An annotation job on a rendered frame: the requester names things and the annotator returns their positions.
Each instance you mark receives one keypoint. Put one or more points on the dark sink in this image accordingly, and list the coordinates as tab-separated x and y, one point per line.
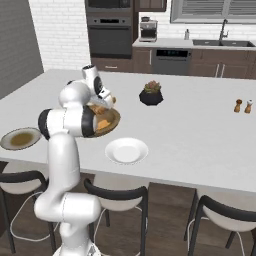
223	43

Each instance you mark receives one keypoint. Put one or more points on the brown sausage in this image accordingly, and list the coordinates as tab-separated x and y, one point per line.
97	109

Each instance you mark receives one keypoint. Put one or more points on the silver coffee machine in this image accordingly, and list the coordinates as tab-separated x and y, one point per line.
148	31

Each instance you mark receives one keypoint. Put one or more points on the brown pepper shaker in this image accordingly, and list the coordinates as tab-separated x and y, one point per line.
238	106

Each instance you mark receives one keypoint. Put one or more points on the window with blinds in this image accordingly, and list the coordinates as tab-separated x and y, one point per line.
213	10

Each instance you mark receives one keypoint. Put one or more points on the grey plate with brown centre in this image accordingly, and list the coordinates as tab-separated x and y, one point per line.
20	138

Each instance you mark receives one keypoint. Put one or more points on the brown bowl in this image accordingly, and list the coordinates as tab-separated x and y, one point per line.
112	124

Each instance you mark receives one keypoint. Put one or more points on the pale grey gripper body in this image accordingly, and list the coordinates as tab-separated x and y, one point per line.
104	102

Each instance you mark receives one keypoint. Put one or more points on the grey soap bottle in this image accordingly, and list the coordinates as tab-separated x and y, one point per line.
187	35

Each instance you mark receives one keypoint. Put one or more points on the black and white bar stool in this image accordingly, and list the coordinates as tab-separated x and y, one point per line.
116	195
23	178
226	213

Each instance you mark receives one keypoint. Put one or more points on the brown wall cupboard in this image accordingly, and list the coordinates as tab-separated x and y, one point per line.
152	4

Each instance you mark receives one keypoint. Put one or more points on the white plate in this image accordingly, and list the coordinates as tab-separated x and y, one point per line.
126	151

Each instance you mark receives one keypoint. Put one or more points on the black wall oven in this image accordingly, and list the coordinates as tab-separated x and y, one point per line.
109	36

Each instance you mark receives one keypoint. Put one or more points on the dark dishwasher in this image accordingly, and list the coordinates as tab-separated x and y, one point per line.
171	61

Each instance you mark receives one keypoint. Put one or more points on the orange bun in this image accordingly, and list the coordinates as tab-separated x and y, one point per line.
103	124

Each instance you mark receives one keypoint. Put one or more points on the brown and white salt shaker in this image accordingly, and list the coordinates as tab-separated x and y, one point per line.
248	107

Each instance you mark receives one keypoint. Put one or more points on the silver tap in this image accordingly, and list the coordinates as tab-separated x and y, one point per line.
223	30

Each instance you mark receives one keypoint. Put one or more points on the brown base cupboards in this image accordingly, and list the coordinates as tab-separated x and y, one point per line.
226	65

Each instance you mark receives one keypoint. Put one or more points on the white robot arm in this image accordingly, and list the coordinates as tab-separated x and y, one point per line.
61	160

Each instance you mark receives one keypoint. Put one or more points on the plant in black pot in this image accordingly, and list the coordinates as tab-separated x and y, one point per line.
151	95

